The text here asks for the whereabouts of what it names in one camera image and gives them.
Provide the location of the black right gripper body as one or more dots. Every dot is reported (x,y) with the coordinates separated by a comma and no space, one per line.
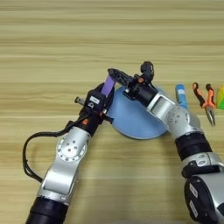
(141,90)

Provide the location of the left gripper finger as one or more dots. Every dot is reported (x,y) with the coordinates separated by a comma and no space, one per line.
(109,100)
(98,87)

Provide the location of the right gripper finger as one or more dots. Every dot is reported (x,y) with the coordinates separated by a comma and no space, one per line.
(121,76)

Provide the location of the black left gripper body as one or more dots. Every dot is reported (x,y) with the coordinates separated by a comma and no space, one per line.
(92,119)

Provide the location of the purple rectangular block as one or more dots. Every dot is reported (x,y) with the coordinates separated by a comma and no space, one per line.
(108,86)

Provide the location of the light blue round plate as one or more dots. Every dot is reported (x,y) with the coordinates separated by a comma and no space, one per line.
(134,122)

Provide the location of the multicoloured puzzle cube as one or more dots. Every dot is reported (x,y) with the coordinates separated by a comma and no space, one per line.
(220,97)

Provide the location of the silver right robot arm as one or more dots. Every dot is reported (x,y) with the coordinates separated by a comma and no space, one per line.
(186,128)

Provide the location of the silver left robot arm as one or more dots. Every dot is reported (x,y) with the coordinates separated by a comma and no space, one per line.
(64,157)

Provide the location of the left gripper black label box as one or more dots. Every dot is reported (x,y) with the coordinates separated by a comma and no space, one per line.
(95,100)

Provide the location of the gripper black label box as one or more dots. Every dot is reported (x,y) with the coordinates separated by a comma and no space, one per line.
(95,100)
(147,70)

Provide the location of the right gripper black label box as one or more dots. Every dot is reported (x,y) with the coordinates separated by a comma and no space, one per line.
(147,70)

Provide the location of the blue glue stick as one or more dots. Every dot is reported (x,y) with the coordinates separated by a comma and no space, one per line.
(181,94)

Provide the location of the orange black pliers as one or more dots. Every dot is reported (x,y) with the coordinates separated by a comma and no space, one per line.
(207,103)

